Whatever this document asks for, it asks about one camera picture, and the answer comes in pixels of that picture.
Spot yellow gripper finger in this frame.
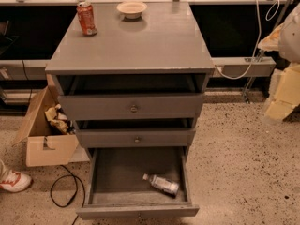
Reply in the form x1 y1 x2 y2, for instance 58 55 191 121
258 24 283 52
263 64 300 121

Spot grey bottom drawer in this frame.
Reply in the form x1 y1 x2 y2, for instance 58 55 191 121
77 147 199 220

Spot white hanging cable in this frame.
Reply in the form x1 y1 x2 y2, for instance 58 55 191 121
215 0 281 81

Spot grey drawer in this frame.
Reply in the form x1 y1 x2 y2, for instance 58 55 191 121
57 75 204 121
77 147 199 220
76 118 195 148

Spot black floor cable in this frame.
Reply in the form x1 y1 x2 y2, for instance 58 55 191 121
50 164 86 225

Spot white and red sneaker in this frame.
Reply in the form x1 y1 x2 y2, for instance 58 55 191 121
0 170 32 193

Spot white paper bowl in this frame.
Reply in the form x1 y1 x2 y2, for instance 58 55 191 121
117 2 147 20

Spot orange soda can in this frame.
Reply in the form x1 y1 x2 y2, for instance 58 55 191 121
77 1 98 36

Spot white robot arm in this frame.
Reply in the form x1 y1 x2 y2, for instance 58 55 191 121
258 4 300 121

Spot grey top drawer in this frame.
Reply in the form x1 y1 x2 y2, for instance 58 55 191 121
57 75 204 121

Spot crumpled trash in box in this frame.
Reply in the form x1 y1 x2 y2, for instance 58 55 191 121
45 104 75 135

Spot clear plastic water bottle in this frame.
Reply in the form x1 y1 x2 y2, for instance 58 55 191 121
142 173 179 196

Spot grey middle drawer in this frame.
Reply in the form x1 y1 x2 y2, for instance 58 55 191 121
76 118 195 148

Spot cardboard box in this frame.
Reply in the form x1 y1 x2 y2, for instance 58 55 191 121
14 87 79 167

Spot grey drawer cabinet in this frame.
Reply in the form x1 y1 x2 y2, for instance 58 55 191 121
45 1 216 158

